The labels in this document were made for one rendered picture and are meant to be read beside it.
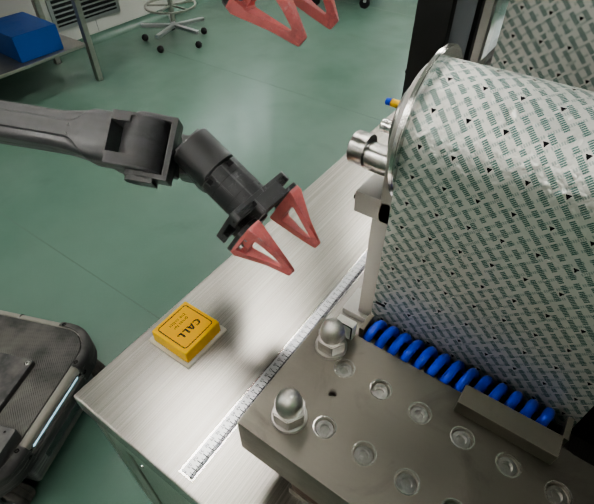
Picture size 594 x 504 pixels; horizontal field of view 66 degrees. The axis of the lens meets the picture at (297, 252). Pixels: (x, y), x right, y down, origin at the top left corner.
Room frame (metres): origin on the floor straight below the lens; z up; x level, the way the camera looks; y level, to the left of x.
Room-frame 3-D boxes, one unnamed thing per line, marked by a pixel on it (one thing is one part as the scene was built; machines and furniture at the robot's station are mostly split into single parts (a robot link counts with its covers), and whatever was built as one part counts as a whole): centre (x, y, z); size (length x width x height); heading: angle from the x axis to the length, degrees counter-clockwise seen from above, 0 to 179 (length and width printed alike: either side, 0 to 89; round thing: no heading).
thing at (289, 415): (0.21, 0.01, 1.05); 0.04 x 0.04 x 0.04
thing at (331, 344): (0.30, -0.04, 1.05); 0.04 x 0.04 x 0.04
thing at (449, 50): (0.40, -0.12, 1.25); 0.15 x 0.01 x 0.15; 145
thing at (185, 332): (0.40, 0.16, 0.91); 0.07 x 0.07 x 0.02; 55
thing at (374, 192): (0.45, -0.11, 1.05); 0.06 x 0.05 x 0.31; 55
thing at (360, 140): (0.47, -0.08, 1.18); 0.04 x 0.02 x 0.04; 145
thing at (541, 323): (0.28, -0.19, 1.11); 0.23 x 0.01 x 0.18; 55
